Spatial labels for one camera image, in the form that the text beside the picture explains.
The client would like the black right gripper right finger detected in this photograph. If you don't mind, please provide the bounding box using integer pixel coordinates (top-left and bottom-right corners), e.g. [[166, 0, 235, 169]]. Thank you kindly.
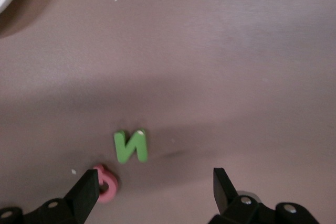
[[208, 167, 320, 224]]

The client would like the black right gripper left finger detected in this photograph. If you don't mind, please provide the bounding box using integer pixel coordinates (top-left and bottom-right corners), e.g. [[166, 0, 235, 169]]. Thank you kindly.
[[0, 168, 101, 224]]

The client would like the pink letter Q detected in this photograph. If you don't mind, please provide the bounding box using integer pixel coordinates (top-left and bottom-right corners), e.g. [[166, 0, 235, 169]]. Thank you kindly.
[[92, 163, 119, 204]]

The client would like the green letter N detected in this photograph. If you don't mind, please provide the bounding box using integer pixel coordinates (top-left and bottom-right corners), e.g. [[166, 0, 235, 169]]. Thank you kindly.
[[113, 129, 149, 165]]

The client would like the brown table cover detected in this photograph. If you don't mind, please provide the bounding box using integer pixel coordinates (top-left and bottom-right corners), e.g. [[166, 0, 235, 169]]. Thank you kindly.
[[0, 0, 336, 224]]

